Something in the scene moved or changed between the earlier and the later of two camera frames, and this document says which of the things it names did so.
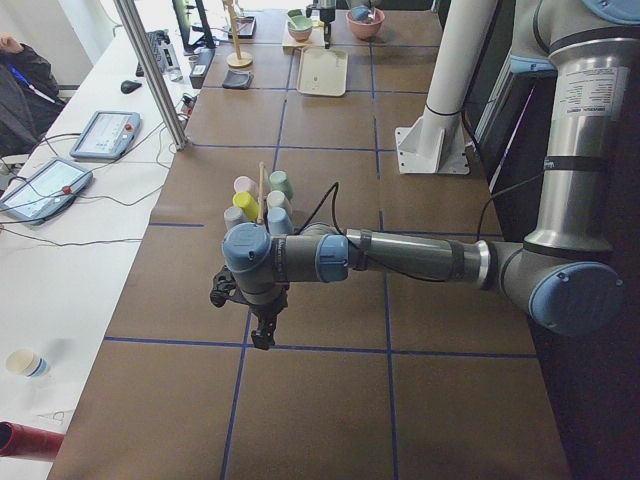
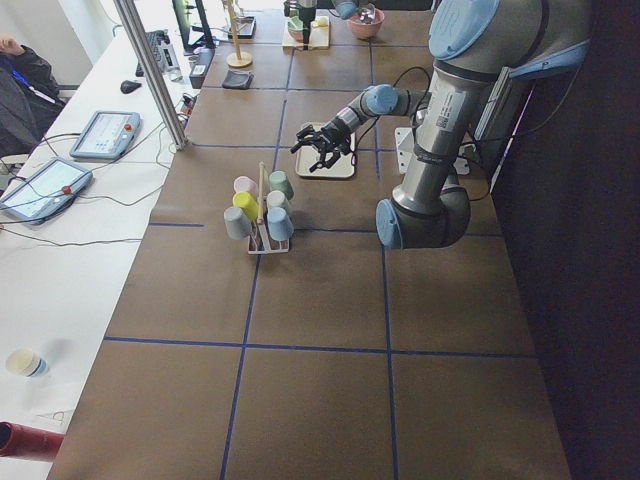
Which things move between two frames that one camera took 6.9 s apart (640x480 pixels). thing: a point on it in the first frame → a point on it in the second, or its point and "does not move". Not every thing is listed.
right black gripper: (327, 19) → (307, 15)
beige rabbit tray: (322, 71) → (343, 166)
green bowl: (299, 25) does not move
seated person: (30, 97) does not move
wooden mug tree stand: (237, 58) does not move
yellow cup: (244, 200) does not move
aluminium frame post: (133, 28) does not move
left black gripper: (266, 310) → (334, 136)
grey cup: (233, 216) does not move
